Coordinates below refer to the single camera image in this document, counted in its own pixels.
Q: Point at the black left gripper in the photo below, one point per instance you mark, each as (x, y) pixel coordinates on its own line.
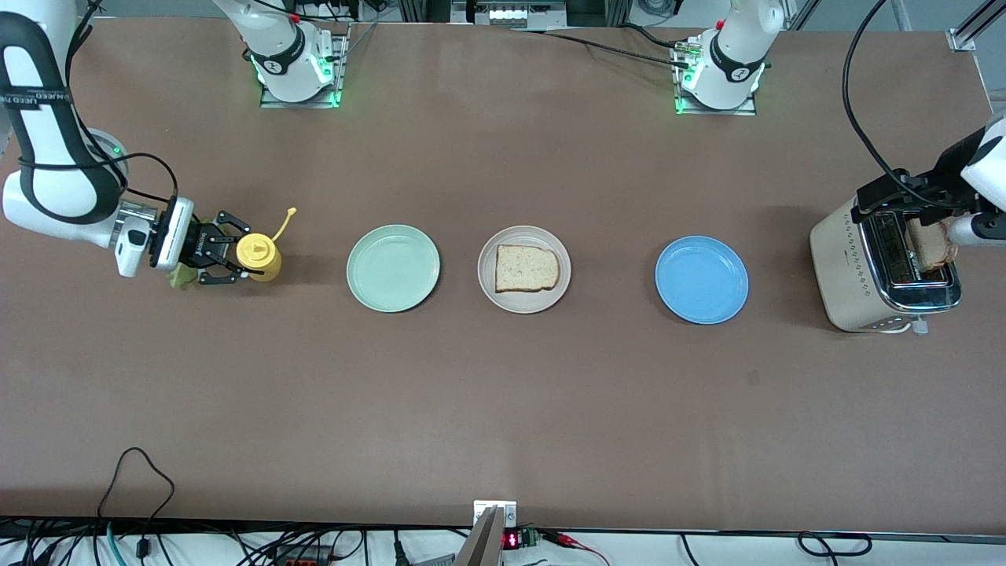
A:
(952, 171)

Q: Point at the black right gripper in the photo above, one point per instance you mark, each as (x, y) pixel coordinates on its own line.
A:
(203, 250)

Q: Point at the yellow squeeze bottle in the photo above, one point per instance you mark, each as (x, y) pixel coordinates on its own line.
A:
(259, 259)

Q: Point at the brown bread slice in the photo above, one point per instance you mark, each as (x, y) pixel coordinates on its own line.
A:
(526, 269)
(931, 248)

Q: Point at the green lettuce leaf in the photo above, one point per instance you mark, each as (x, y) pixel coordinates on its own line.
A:
(185, 279)

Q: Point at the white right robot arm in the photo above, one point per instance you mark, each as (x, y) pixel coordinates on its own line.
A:
(287, 55)

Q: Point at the green plate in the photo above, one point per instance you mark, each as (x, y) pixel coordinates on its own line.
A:
(393, 268)

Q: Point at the blue plate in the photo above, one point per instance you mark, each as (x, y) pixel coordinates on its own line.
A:
(702, 280)

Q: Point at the beige plate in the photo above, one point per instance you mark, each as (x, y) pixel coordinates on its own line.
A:
(495, 295)

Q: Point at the beige toaster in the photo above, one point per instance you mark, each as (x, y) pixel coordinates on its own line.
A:
(841, 267)

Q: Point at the grey control box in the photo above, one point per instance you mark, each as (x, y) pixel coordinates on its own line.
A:
(511, 14)

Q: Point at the red LED display module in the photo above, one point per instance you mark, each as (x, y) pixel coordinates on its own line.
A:
(519, 540)

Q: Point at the metal corner bracket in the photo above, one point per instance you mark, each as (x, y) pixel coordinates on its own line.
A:
(962, 39)

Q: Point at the aluminum frame profile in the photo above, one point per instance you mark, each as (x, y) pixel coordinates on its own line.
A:
(982, 17)

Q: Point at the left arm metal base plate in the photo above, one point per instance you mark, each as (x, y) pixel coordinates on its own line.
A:
(731, 112)

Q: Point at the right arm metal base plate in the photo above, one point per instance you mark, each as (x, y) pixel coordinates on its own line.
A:
(340, 71)

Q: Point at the small metal mounting bracket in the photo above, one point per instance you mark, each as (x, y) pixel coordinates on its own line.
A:
(495, 509)

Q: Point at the aluminum camera post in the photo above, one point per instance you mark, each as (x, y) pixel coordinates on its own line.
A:
(481, 546)

